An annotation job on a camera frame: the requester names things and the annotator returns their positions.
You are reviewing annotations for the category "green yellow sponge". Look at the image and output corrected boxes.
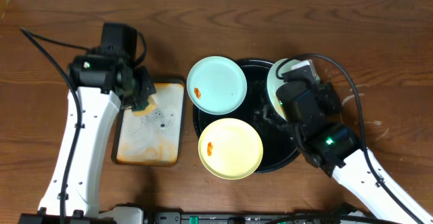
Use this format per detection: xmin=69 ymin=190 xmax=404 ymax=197
xmin=131 ymin=95 xmax=157 ymax=116

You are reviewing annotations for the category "light blue plate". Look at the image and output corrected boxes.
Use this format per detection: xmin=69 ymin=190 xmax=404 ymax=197
xmin=267 ymin=58 xmax=292 ymax=120
xmin=187 ymin=56 xmax=248 ymax=115

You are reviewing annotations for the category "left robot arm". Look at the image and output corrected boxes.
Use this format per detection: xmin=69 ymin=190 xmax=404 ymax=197
xmin=19 ymin=55 xmax=156 ymax=224

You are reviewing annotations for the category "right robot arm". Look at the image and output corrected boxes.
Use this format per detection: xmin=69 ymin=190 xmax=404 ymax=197
xmin=273 ymin=79 xmax=432 ymax=223

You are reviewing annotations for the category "rectangular soapy water tray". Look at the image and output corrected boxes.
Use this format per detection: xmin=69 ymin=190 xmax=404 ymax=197
xmin=111 ymin=79 xmax=185 ymax=166

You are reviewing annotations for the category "black round tray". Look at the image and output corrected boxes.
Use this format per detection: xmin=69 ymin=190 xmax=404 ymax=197
xmin=193 ymin=59 xmax=299 ymax=173

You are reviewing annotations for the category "pale yellow plate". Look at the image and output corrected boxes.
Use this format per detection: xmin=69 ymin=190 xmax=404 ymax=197
xmin=198 ymin=118 xmax=264 ymax=180

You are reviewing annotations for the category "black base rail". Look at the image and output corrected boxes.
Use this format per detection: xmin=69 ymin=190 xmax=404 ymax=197
xmin=143 ymin=210 xmax=373 ymax=224

